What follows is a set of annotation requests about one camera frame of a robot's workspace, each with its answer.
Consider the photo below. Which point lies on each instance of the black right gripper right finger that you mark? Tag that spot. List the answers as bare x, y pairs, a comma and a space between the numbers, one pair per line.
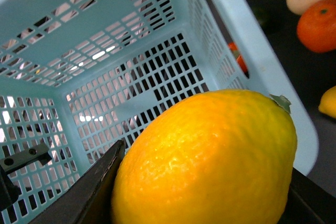
307, 202

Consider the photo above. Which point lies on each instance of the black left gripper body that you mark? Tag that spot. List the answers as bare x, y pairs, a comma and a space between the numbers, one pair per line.
9, 192

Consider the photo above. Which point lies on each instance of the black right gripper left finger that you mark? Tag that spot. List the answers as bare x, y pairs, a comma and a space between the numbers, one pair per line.
89, 199

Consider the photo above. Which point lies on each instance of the yellow lemon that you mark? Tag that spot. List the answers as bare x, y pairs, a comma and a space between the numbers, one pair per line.
222, 156
327, 104

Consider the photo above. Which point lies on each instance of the large light blue basket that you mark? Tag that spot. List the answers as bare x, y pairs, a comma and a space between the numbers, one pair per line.
79, 75

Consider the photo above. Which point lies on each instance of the orange persimmon green calyx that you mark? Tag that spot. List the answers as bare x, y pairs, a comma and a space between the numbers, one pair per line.
239, 59

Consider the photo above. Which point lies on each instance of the orange center left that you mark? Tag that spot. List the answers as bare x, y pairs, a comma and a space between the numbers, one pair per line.
316, 27

